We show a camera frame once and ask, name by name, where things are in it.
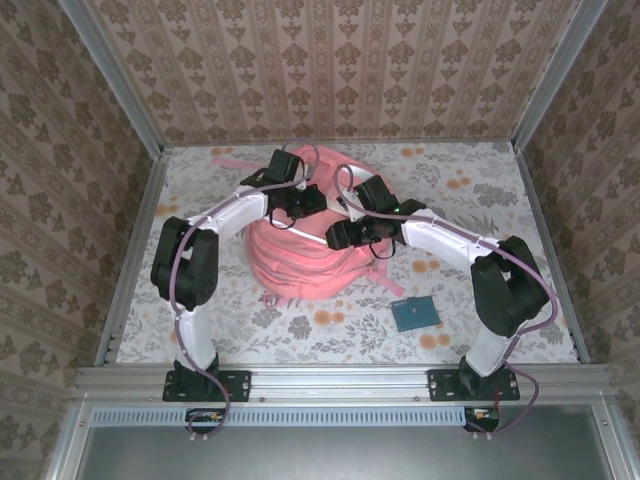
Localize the pink backpack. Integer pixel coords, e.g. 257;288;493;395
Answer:
209;143;406;309

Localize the teal wallet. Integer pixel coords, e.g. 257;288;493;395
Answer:
390;295;445;333

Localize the floral tablecloth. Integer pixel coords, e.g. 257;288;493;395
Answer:
114;142;581;365

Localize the grey metal sheet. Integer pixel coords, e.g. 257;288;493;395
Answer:
74;405;621;480

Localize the aluminium side rail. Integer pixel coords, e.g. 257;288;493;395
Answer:
93;145;175;367
513;144;592;365

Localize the aluminium mounting rail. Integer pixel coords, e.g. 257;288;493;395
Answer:
73;363;615;404

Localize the aluminium corner post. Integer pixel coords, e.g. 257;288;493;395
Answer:
56;0;167;157
510;0;610;154

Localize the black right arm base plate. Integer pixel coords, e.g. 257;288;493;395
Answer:
427;368;521;403

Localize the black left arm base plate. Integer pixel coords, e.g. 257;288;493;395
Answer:
162;369;253;403

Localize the slotted grey cable duct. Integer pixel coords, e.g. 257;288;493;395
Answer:
91;405;469;428

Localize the small wired connector board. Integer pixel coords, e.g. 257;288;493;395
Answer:
463;405;502;433
185;407;227;434

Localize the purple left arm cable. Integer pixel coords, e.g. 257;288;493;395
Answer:
172;139;321;444

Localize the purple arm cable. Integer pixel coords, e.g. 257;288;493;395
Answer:
334;162;560;441
172;139;321;444

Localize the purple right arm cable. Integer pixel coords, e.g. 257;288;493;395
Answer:
334;162;560;441

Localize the aluminium lower frame beam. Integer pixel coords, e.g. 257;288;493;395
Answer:
599;394;640;480
44;394;96;480

